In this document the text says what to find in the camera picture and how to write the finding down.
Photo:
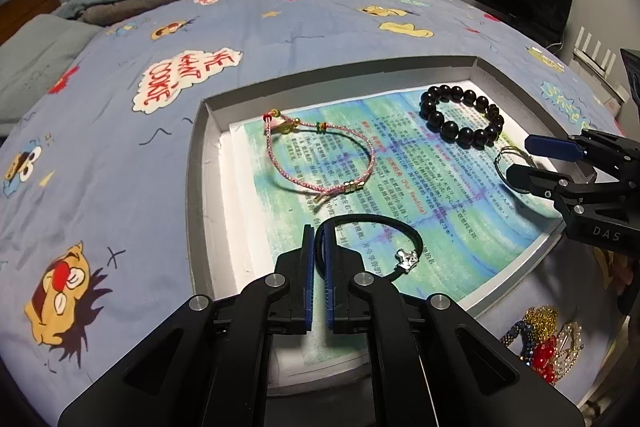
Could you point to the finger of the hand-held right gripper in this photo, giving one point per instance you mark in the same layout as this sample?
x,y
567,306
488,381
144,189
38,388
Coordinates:
x,y
552,147
525,177

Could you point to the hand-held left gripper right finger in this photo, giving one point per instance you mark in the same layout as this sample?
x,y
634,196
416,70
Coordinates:
x,y
325,268

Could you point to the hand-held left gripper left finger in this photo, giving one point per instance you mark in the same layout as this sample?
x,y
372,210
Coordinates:
x,y
309,268

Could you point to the grey shallow tray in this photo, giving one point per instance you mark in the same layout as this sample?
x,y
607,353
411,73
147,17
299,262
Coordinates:
x,y
202,187

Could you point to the white router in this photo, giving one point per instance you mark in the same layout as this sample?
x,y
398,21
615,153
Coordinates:
x,y
595,57

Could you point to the green printed paper sheet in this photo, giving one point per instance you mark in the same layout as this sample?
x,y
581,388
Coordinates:
x,y
410,177

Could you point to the blue cartoon printed blanket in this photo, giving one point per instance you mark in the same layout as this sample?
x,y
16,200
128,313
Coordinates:
x,y
125,167

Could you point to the grey pillow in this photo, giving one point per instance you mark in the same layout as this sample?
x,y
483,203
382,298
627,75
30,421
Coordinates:
x,y
35,57

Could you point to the wooden headboard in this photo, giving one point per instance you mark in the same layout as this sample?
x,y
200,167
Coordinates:
x,y
30,7

